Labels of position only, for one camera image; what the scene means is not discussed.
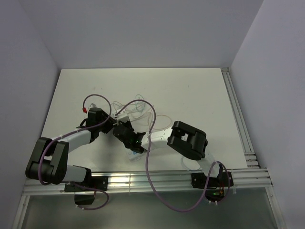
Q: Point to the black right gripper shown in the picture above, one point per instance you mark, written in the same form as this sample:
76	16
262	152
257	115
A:
125	124

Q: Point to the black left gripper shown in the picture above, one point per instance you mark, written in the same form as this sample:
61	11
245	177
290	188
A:
110	122

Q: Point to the white multicolour power strip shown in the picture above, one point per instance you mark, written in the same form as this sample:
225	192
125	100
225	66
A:
133	156

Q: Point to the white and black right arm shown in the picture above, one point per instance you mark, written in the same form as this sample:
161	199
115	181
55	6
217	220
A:
185	139

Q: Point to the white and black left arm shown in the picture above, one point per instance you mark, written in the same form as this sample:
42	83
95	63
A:
48	162

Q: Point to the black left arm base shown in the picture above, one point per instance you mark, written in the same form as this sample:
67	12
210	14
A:
88	184

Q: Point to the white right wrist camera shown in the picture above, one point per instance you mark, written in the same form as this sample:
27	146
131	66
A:
122	116

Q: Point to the aluminium rail frame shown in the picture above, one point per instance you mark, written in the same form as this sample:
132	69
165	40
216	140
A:
178	180

